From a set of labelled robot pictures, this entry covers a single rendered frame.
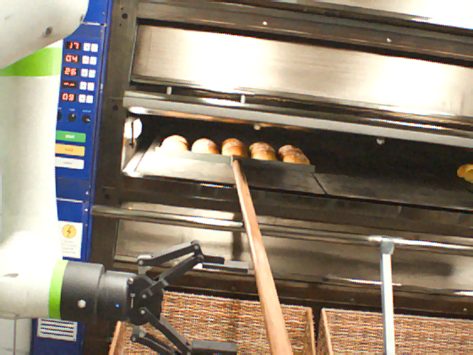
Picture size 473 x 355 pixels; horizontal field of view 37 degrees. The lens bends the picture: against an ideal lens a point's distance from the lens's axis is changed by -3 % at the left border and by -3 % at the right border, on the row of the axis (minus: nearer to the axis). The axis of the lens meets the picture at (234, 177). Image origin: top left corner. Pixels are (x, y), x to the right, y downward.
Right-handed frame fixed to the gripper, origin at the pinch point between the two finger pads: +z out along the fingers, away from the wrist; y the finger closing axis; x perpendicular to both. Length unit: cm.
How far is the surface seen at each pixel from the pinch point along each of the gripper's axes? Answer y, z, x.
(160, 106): -20, -19, -86
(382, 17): -52, 39, -95
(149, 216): 3, -18, -63
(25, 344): 58, -54, -101
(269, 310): -0.3, 5.4, 0.0
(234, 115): -21, 1, -85
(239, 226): 3, 4, -63
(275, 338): -0.1, 5.3, 10.4
